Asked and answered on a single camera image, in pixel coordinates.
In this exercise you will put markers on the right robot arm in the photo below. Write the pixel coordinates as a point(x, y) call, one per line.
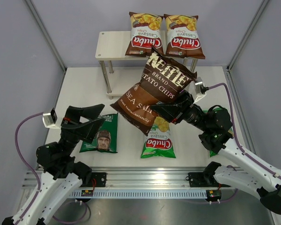
point(249, 162)

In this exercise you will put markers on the white two-tier wooden shelf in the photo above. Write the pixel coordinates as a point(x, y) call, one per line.
point(111, 46)

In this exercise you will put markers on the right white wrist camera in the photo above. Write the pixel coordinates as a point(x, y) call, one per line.
point(196, 90)

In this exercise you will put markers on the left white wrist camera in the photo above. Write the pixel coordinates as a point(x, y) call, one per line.
point(50, 120)

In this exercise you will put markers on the green Kettle hand cooked bag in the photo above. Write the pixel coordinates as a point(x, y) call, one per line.
point(105, 140)

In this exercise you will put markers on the brown Kettle sea salt bag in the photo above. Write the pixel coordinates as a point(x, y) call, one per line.
point(162, 79)

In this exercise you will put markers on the brown Chuba cassava bag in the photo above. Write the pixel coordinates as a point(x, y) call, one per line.
point(145, 34)
point(182, 37)

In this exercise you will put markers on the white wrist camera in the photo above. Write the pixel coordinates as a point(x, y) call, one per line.
point(50, 120)
point(196, 90)

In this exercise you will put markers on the green Chuba cassava bag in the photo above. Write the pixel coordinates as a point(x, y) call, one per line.
point(158, 142)

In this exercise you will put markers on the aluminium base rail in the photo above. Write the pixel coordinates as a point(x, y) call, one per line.
point(159, 179)

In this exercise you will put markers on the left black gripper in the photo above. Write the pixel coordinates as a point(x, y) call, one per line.
point(87, 131)

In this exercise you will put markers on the green white Chuba bag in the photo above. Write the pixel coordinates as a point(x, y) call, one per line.
point(221, 129)

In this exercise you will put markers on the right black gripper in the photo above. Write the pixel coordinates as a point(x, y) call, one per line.
point(177, 112)

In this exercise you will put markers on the white slotted cable duct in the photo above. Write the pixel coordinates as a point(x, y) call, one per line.
point(145, 194)

